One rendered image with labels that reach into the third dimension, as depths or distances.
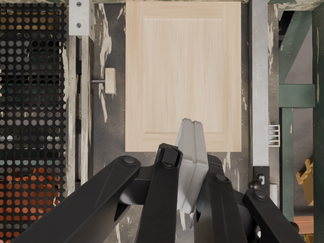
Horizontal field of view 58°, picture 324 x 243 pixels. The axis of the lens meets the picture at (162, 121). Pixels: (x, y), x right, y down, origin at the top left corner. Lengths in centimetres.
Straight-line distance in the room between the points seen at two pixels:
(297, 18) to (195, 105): 56
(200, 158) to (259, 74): 84
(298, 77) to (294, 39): 140
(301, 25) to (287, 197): 66
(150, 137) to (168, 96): 15
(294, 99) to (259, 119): 18
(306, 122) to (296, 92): 222
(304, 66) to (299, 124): 84
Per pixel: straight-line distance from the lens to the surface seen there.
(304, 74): 273
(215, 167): 17
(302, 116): 320
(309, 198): 412
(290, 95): 109
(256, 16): 103
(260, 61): 99
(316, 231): 118
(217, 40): 100
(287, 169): 111
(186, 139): 17
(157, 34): 99
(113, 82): 95
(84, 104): 92
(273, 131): 99
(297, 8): 117
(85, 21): 97
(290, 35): 133
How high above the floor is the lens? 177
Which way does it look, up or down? 37 degrees down
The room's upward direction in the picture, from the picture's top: 180 degrees clockwise
